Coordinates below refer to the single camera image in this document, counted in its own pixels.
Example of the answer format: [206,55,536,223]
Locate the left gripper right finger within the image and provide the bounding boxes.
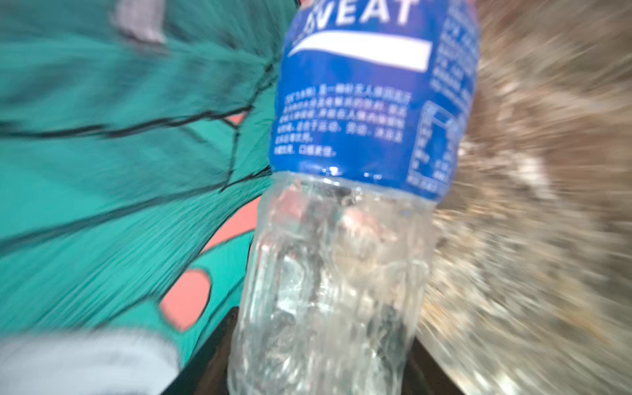
[407,337,463,395]

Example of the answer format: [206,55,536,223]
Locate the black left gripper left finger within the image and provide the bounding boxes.
[162,307,239,395]

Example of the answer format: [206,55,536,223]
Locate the small bottle blue label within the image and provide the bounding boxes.
[228,1,481,394]

